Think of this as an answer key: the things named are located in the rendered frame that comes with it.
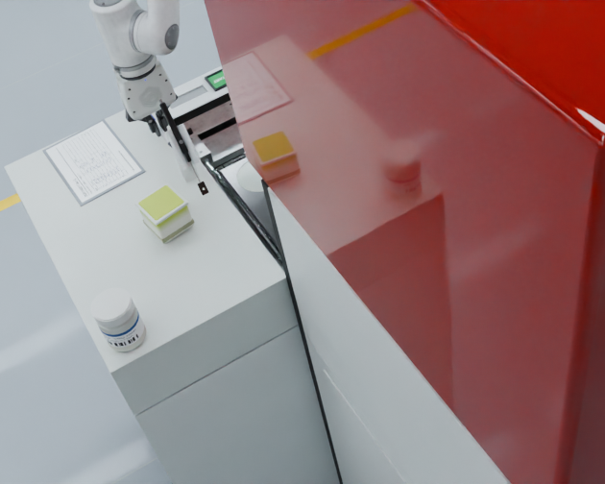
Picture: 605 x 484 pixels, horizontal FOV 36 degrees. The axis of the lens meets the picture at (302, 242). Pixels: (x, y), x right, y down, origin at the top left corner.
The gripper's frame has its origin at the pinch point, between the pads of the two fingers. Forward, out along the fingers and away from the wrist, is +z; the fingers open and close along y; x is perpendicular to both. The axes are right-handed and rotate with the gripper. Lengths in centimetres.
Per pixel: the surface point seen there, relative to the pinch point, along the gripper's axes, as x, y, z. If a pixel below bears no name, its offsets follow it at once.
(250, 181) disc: -16.9, 10.6, 10.4
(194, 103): 6.1, 10.2, 4.4
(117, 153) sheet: 1.4, -9.9, 3.3
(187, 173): -15.4, -0.8, 1.6
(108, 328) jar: -45, -29, -4
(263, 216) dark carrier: -27.2, 8.3, 10.3
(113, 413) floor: 13, -39, 100
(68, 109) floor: 151, -3, 101
